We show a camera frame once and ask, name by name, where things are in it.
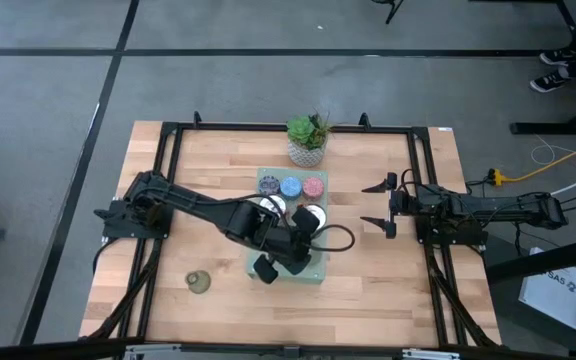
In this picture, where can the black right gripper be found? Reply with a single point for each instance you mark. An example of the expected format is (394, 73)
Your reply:
(405, 205)

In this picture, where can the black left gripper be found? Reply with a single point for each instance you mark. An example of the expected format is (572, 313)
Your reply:
(288, 245)

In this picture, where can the silver tin with orange tag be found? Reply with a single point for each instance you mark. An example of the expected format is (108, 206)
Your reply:
(321, 215)

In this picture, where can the blue patterned candle tin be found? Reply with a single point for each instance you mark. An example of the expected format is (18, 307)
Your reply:
(291, 187)

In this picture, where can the purple patterned candle tin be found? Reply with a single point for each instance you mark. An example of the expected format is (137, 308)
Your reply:
(269, 185)

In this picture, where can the pink patterned candle tin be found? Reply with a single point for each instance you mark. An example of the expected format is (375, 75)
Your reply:
(313, 188)

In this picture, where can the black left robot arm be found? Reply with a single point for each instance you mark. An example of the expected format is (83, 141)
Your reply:
(193, 200)

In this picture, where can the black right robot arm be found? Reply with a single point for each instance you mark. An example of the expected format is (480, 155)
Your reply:
(493, 207)

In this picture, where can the green perforated metal shelf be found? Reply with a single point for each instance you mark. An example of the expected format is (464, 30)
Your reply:
(320, 272)

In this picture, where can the white geometric plant pot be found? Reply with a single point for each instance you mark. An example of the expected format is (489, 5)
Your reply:
(307, 157)

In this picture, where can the green succulent plant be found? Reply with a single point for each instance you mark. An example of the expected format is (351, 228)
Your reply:
(303, 130)

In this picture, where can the black desk foot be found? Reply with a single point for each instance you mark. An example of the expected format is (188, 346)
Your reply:
(558, 128)

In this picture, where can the white printed paper box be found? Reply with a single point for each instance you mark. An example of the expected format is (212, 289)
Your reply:
(553, 295)

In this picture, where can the black office chair base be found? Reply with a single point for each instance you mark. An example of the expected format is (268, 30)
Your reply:
(393, 10)

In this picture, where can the person's shoe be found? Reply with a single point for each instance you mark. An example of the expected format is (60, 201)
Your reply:
(558, 57)
(548, 82)

